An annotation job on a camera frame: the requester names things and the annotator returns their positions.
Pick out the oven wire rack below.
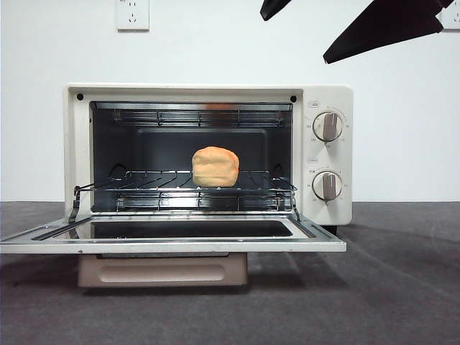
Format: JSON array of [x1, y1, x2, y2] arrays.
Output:
[[73, 170, 299, 192]]

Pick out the oven temperature knob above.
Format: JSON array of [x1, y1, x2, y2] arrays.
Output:
[[312, 111, 344, 142]]

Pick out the white Toshiba toaster oven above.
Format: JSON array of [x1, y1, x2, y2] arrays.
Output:
[[64, 83, 354, 236]]

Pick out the dark grey table cloth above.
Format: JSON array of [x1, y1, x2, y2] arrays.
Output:
[[0, 201, 460, 345]]

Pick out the white wall socket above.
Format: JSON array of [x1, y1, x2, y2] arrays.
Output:
[[115, 0, 150, 32], [436, 1, 460, 33]]

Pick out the oven glass door with handle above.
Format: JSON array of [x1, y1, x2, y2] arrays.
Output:
[[0, 211, 348, 288]]

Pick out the golden bread loaf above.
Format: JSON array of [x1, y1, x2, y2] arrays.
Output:
[[191, 145, 241, 188]]

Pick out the oven timer knob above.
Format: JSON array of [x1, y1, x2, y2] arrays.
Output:
[[311, 171, 343, 202]]

